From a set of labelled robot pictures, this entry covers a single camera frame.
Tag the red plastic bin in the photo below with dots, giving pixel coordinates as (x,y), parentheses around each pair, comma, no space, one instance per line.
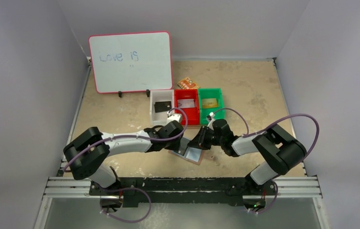
(193,114)

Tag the black credit card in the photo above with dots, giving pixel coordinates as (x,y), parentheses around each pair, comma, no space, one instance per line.
(162,106)

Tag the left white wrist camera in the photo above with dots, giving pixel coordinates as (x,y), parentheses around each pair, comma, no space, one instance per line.
(174,117)

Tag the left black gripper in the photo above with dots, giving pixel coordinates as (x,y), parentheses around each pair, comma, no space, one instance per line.
(174,130)

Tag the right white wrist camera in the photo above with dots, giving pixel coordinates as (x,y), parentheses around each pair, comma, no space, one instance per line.
(210,117)

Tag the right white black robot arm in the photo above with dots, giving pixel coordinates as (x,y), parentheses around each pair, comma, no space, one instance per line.
(280,150)

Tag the green plastic bin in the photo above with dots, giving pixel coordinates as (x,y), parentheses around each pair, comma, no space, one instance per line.
(209,93)

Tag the pink framed whiteboard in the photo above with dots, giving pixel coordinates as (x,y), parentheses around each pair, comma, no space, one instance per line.
(131,62)

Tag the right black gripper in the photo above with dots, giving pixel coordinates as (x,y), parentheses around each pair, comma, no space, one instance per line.
(204,137)

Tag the orange spiral notebook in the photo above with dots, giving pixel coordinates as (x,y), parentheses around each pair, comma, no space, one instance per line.
(187,83)

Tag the silver credit card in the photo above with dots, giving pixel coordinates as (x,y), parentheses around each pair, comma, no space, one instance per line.
(185,103)

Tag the white plastic bin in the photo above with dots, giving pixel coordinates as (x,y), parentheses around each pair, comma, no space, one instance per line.
(157,96)

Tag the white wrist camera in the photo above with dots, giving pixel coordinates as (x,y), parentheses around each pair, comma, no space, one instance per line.
(174,117)
(210,117)

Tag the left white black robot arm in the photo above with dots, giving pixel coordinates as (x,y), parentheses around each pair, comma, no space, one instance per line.
(85,154)

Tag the gold credit card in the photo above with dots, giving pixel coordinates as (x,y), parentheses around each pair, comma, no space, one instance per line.
(208,103)

